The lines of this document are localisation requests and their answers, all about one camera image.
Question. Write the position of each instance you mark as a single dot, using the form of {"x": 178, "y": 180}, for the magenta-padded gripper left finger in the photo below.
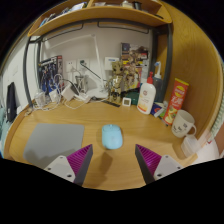
{"x": 61, "y": 166}

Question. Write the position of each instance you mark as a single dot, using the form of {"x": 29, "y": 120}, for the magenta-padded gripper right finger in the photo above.
{"x": 165, "y": 166}

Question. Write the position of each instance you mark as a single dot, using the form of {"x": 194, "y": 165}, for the light blue computer mouse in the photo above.
{"x": 112, "y": 136}

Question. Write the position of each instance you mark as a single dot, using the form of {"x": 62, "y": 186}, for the grey mouse pad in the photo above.
{"x": 53, "y": 140}

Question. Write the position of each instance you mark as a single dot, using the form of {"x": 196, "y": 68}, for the clear plastic container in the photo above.
{"x": 190, "y": 146}

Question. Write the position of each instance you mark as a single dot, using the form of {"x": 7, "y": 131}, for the white printed mug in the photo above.
{"x": 182, "y": 124}

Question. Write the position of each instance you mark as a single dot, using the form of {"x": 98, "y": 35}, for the red chips can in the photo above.
{"x": 176, "y": 100}

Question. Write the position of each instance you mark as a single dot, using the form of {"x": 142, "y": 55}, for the white pump lotion bottle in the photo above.
{"x": 146, "y": 98}

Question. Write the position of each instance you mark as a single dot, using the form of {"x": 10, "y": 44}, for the clear plastic cup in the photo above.
{"x": 40, "y": 99}

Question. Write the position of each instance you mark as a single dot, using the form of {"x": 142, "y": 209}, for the small white charger block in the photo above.
{"x": 54, "y": 95}

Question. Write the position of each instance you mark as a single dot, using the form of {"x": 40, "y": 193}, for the dark green container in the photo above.
{"x": 134, "y": 98}

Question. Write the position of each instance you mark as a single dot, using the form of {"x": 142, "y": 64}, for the large white charger block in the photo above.
{"x": 68, "y": 92}

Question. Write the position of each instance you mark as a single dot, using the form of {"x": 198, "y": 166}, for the small white desk clock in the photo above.
{"x": 126, "y": 101}

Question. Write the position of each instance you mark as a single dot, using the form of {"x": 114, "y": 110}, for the dark spray bottle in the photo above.
{"x": 158, "y": 86}

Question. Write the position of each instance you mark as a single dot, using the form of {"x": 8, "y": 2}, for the black bag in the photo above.
{"x": 11, "y": 101}

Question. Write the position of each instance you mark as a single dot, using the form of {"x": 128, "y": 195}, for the metal cup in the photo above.
{"x": 81, "y": 84}

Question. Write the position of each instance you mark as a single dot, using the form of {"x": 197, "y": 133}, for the dark blue model kit box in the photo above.
{"x": 50, "y": 75}

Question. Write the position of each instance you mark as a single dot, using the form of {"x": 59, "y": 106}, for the brown tree creature figurine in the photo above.
{"x": 117, "y": 83}

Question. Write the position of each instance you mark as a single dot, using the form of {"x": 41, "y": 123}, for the wooden shelf unit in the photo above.
{"x": 100, "y": 14}

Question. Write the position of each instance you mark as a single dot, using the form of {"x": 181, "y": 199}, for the white wall socket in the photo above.
{"x": 85, "y": 63}
{"x": 71, "y": 65}

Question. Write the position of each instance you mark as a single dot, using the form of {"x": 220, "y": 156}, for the white wall box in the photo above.
{"x": 111, "y": 63}

